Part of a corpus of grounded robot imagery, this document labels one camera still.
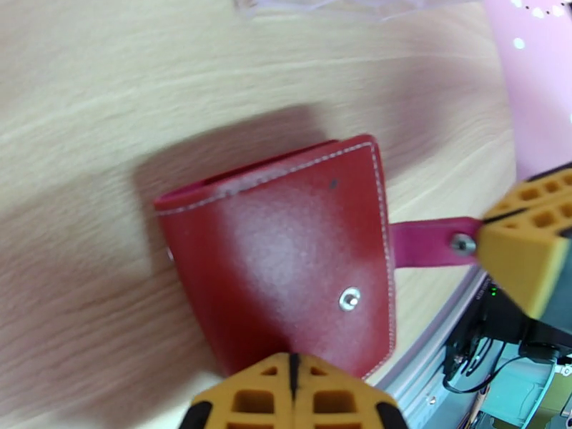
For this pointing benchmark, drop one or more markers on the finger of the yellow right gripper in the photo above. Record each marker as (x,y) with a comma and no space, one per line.
(536,195)
(514,258)

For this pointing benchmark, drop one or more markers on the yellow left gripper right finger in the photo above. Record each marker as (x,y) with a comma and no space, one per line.
(339,401)

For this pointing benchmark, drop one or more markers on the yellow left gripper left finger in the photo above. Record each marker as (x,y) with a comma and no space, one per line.
(250,401)

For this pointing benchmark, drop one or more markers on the red leather card holder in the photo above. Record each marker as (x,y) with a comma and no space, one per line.
(286,244)

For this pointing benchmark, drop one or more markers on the clear acrylic card stand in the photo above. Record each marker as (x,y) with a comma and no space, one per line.
(357,3)

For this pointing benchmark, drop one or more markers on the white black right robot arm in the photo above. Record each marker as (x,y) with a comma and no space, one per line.
(491,325)

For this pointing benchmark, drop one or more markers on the aluminium extrusion rail bed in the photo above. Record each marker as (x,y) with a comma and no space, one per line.
(415,387)

